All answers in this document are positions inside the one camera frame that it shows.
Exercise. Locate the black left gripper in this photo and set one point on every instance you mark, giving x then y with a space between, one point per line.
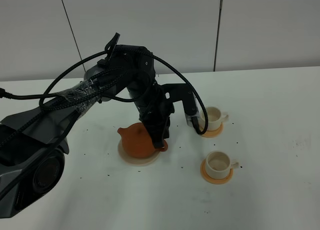
156 106

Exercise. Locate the brown clay teapot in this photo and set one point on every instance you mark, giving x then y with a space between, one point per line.
137 142

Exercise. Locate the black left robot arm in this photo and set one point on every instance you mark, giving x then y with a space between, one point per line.
33 144

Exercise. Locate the beige teapot saucer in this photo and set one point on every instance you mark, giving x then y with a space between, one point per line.
136 161

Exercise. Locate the orange far coaster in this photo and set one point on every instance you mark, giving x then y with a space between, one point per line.
212 133

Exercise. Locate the white far teacup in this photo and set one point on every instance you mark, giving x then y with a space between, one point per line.
215 118

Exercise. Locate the white teacup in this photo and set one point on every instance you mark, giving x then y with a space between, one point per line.
215 118
218 165

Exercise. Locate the white near teacup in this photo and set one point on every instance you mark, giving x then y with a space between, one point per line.
218 165

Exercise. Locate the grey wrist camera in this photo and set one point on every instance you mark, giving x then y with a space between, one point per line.
191 111

